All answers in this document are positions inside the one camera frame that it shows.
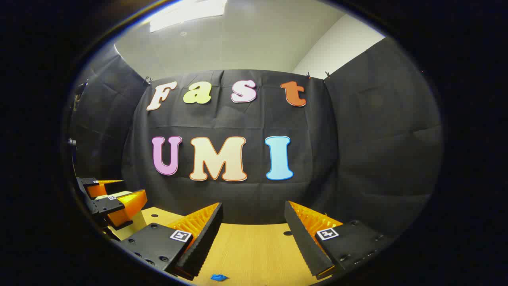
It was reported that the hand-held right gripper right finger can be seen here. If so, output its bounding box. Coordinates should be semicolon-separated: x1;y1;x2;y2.
284;201;393;279

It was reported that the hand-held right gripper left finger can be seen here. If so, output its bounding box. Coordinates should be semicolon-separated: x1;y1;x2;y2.
118;203;224;281

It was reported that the wooden desktop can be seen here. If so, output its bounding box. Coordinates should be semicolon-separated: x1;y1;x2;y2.
107;206;346;286

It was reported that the black backdrop cloth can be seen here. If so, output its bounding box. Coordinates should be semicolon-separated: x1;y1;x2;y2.
65;38;443;240

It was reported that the ceiling light panel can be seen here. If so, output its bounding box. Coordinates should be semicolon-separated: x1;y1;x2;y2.
149;0;229;33

